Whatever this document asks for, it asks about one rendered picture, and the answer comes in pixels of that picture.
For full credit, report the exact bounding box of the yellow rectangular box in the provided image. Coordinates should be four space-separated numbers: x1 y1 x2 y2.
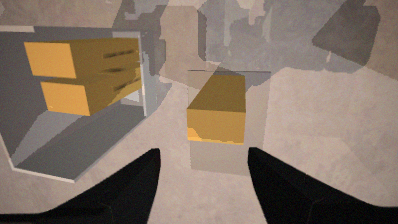
187 75 246 145

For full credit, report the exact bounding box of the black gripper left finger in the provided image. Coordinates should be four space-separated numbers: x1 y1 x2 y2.
0 148 161 224

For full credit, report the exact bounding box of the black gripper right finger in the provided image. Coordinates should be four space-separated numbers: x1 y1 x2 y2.
248 147 398 224

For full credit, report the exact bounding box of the tan cardboard box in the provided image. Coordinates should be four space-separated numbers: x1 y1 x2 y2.
24 37 140 78
41 62 142 116

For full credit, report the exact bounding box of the grey open bin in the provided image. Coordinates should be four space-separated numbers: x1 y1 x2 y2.
0 25 158 183

